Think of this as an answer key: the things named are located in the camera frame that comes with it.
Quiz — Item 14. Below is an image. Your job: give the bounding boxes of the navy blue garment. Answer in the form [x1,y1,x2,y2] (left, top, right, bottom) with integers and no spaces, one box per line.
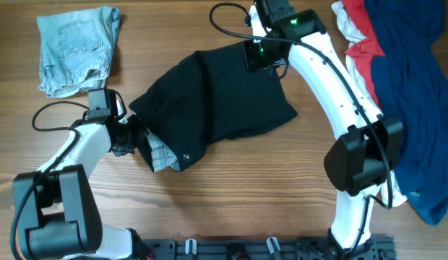
[364,0,448,225]

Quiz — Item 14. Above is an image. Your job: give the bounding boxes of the black shorts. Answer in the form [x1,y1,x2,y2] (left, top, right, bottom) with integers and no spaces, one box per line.
[129,43,298,172]

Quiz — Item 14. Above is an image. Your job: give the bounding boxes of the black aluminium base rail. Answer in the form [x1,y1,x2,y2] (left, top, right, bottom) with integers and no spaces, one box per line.
[144,235,397,260]

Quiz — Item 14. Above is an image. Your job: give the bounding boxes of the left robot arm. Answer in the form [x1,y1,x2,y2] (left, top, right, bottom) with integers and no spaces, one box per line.
[9,89,153,259]

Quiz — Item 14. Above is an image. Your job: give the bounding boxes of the black cable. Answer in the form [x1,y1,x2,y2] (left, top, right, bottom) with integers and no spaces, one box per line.
[208,2,394,254]
[9,100,90,260]

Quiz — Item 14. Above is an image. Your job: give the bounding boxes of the white garment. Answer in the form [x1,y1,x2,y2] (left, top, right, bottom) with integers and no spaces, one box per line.
[331,1,408,207]

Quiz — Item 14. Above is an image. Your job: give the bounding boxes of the right black cable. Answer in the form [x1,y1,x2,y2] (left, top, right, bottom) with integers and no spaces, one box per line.
[208,2,394,254]

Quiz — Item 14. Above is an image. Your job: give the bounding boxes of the folded light denim shorts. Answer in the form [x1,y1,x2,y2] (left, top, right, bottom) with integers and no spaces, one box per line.
[36,6,121,98]

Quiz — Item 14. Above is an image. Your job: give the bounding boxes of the red garment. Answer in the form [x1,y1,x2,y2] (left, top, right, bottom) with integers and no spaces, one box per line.
[342,0,385,108]

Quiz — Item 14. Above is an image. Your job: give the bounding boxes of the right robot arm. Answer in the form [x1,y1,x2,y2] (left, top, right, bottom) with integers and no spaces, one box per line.
[248,1,405,259]

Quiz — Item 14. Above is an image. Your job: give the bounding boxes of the left black cable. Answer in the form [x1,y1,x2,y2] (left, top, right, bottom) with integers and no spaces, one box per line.
[9,100,90,260]

